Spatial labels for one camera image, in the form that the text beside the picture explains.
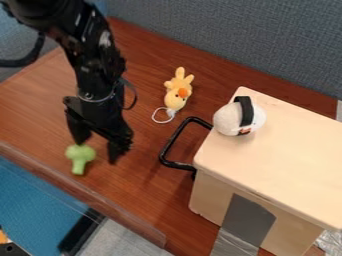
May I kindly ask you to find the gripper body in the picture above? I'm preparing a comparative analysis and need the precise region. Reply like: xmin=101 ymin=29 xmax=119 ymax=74
xmin=61 ymin=95 xmax=135 ymax=144

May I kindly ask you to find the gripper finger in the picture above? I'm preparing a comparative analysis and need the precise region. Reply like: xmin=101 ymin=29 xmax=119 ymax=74
xmin=65 ymin=111 xmax=94 ymax=147
xmin=105 ymin=137 xmax=135 ymax=165

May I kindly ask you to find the green toy broccoli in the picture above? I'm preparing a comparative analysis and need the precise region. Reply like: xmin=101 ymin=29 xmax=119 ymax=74
xmin=64 ymin=143 xmax=98 ymax=176

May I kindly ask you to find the yellow plush chick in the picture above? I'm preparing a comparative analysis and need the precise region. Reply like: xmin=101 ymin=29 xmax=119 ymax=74
xmin=149 ymin=66 xmax=197 ymax=125

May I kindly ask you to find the white plush rice ball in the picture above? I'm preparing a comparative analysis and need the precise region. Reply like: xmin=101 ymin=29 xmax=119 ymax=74
xmin=211 ymin=95 xmax=269 ymax=137

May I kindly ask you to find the light wooden cabinet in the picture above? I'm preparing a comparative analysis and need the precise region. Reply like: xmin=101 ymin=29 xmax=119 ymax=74
xmin=187 ymin=86 xmax=342 ymax=256

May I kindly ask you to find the black cable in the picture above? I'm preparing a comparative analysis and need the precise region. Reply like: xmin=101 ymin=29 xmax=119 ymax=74
xmin=0 ymin=31 xmax=47 ymax=69

